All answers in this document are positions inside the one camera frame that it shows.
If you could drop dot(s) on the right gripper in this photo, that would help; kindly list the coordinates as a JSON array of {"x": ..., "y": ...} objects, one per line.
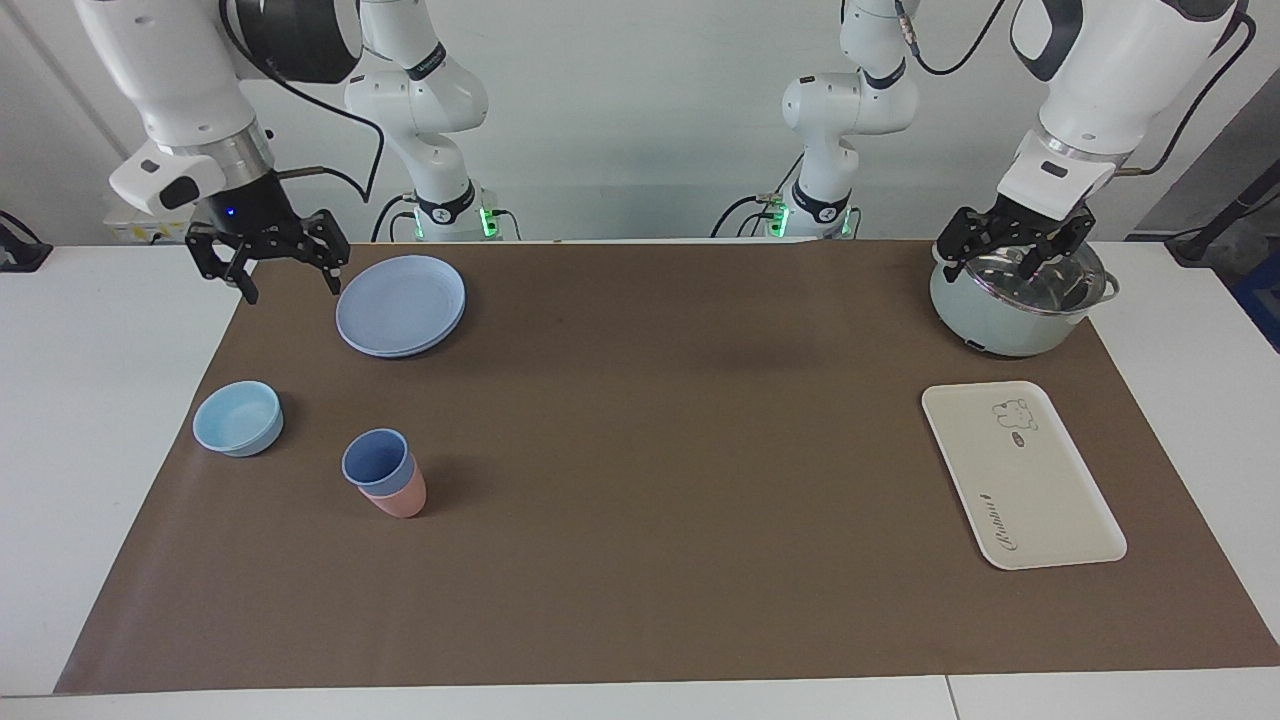
[{"x": 245, "y": 205}]

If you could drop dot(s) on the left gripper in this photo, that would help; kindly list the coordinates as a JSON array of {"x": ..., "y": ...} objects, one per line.
[{"x": 1040, "y": 224}]

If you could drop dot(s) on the blue cup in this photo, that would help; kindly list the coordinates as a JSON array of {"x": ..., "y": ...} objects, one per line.
[{"x": 378, "y": 462}]

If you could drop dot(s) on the cream rectangular tray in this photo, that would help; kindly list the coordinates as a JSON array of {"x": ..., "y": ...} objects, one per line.
[{"x": 1020, "y": 480}]

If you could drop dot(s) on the pink cup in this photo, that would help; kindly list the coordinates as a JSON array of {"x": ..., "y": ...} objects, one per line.
[{"x": 400, "y": 503}]

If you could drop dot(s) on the glass pot lid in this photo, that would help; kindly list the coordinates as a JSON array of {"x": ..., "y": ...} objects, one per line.
[{"x": 1000, "y": 285}]

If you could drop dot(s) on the pale green cooking pot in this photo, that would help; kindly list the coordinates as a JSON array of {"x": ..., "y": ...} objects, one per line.
[{"x": 985, "y": 328}]

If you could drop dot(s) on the lavender blue plate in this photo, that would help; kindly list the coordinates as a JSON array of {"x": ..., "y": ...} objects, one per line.
[{"x": 400, "y": 305}]

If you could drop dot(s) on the light blue bowl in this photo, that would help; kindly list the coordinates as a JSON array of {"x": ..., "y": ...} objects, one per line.
[{"x": 237, "y": 420}]

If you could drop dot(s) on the black stand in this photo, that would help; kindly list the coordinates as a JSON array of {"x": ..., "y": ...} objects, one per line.
[
  {"x": 1215, "y": 222},
  {"x": 20, "y": 250}
]

